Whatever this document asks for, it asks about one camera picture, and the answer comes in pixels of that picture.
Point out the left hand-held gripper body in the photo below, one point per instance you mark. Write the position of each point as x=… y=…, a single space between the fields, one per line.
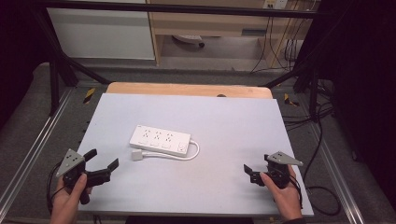
x=71 y=162

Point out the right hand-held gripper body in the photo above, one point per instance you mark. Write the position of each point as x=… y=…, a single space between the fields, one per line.
x=280 y=172

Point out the white plug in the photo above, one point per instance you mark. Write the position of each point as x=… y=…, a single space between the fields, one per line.
x=136 y=155

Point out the white power strip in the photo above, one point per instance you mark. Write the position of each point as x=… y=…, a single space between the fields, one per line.
x=160 y=140

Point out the person's right hand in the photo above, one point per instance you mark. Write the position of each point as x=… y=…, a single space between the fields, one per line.
x=286 y=200

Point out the person's left hand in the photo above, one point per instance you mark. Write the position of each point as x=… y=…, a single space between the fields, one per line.
x=66 y=202

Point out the yellow black tape marker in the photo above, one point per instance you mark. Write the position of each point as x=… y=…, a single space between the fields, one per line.
x=290 y=100
x=89 y=95

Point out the wooden table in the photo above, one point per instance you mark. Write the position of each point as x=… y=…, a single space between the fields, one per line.
x=186 y=90

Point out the black curtain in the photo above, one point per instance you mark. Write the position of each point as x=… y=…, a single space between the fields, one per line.
x=17 y=56
x=364 y=93

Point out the white cabinet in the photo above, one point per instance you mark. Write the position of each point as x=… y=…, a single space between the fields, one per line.
x=99 y=34

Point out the grey chair base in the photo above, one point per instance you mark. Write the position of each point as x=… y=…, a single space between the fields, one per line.
x=189 y=39

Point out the light wooden desk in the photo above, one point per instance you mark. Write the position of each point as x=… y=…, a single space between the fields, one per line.
x=211 y=23

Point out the aluminium floor rail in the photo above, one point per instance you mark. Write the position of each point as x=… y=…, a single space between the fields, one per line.
x=337 y=174
x=34 y=149

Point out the white wall outlet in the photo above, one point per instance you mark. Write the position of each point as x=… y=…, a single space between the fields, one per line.
x=274 y=3

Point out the black metal frame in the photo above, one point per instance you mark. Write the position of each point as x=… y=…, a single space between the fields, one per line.
x=174 y=8

